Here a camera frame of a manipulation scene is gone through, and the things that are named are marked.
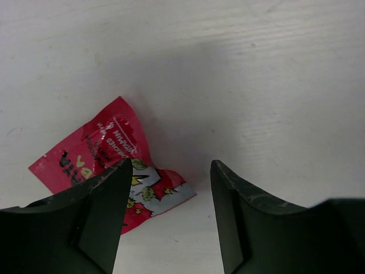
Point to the pink candy packet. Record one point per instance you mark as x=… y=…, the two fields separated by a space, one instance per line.
x=113 y=135

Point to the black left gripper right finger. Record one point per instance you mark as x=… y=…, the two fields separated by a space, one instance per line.
x=261 y=233

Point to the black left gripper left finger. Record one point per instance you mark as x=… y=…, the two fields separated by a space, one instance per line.
x=75 y=231

